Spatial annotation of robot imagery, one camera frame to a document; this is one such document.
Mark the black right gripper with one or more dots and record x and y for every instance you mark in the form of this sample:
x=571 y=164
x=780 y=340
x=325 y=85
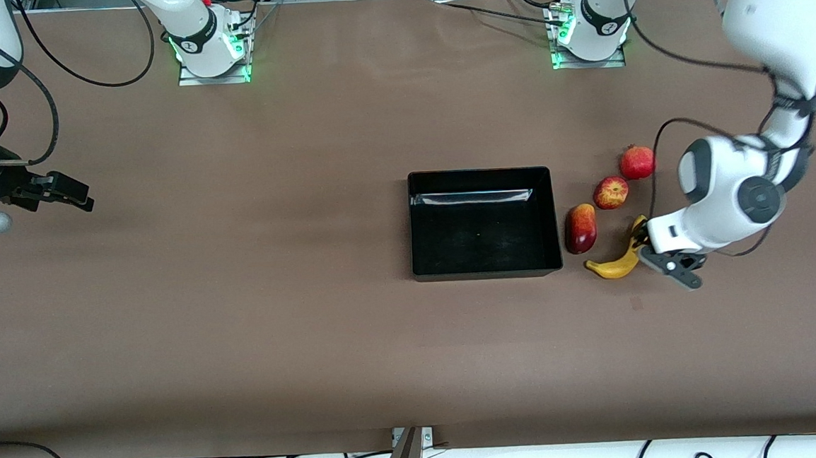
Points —
x=0 y=182

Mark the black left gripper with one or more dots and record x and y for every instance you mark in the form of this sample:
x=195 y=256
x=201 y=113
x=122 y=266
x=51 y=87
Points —
x=639 y=235

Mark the yellow banana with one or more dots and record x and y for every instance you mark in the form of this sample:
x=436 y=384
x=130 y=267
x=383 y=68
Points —
x=616 y=268

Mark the red yellow apple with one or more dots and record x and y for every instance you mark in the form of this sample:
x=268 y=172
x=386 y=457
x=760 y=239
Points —
x=611 y=193

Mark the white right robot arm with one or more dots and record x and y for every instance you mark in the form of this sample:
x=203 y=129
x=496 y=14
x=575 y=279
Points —
x=190 y=23

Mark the red yellow mango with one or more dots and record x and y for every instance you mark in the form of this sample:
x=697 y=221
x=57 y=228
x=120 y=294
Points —
x=581 y=229

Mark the red pomegranate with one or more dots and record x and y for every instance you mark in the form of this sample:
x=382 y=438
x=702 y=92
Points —
x=637 y=163

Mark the black rectangular plastic tray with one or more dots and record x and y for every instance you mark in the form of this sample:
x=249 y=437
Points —
x=479 y=239

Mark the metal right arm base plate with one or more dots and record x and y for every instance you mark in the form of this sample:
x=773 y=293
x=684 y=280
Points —
x=190 y=80

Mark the metal table edge bracket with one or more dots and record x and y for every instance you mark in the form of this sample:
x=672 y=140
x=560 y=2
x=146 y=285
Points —
x=411 y=448

